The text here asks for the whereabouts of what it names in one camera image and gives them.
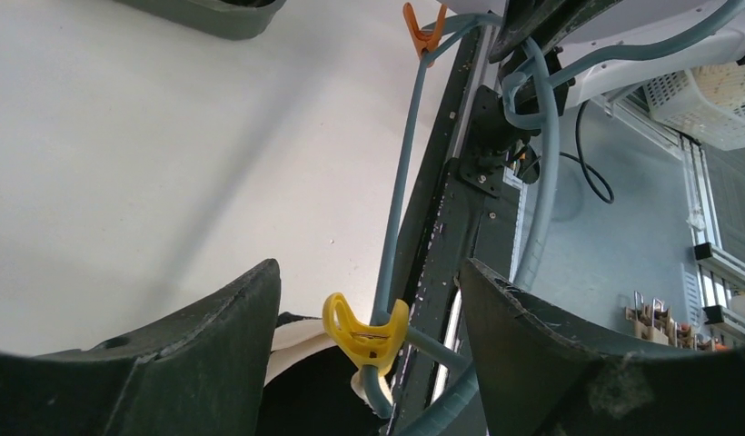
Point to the dark green laundry basket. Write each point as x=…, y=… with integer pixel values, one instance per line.
x=229, y=20

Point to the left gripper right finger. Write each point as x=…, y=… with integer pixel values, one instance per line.
x=545, y=371

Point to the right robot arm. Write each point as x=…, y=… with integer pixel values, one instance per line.
x=593, y=47

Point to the black underwear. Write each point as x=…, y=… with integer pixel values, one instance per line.
x=308, y=385

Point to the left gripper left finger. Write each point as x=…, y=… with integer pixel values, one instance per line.
x=197, y=371

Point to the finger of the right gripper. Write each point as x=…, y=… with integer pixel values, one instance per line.
x=547, y=22

